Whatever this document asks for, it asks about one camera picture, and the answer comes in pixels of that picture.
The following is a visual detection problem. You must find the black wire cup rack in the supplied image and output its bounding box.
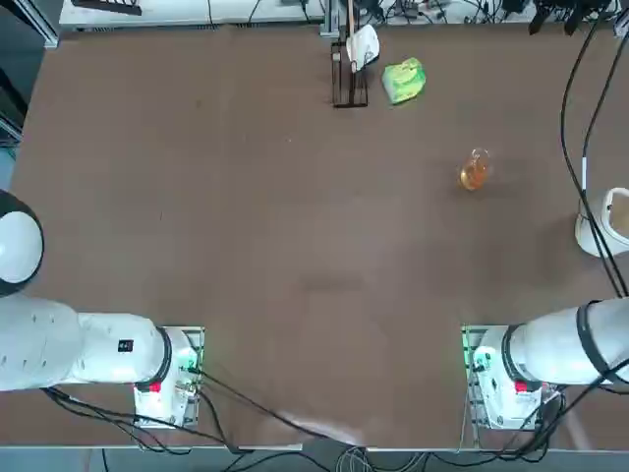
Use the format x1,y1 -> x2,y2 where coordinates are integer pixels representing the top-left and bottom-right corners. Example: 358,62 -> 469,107
329,27 -> 370,109

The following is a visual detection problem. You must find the black cable sleeve on arm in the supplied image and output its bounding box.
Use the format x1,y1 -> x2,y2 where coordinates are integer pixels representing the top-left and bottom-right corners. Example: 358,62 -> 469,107
577,300 -> 619,387

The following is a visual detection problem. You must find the black cable on table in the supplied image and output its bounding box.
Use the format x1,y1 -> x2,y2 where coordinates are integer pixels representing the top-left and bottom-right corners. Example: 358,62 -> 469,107
196,368 -> 366,444

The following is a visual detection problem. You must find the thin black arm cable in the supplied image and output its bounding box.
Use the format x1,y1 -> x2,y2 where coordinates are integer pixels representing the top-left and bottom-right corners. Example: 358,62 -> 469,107
561,12 -> 629,299

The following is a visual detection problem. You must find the aluminium camera post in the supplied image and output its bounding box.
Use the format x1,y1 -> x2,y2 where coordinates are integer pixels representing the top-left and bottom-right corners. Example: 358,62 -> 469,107
320,0 -> 346,36

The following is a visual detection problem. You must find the wooden dowel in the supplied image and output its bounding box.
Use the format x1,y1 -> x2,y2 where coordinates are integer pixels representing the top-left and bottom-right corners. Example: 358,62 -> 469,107
346,0 -> 359,75

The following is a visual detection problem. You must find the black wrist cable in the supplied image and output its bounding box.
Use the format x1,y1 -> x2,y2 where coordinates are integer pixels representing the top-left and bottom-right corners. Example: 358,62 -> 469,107
584,29 -> 629,296

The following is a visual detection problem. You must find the black power strip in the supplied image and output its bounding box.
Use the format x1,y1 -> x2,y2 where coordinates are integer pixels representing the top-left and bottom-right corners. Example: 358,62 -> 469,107
71,0 -> 143,16

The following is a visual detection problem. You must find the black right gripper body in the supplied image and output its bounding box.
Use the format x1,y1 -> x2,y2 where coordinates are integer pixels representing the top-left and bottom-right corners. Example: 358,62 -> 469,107
538,0 -> 629,36

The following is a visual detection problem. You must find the cream bin with flip lid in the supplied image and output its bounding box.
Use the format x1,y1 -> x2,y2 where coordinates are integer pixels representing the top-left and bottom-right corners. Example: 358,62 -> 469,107
574,186 -> 629,258

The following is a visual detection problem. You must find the green tissue pack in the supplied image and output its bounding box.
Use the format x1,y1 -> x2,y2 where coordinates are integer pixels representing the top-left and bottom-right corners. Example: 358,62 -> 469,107
381,56 -> 428,106

